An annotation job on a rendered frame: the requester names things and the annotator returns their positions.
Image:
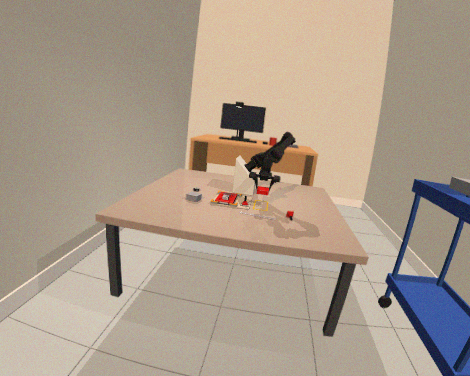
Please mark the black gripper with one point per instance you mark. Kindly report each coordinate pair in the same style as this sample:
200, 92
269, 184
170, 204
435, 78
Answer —
255, 176

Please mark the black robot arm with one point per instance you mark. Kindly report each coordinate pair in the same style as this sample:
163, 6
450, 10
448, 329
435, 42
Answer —
273, 154

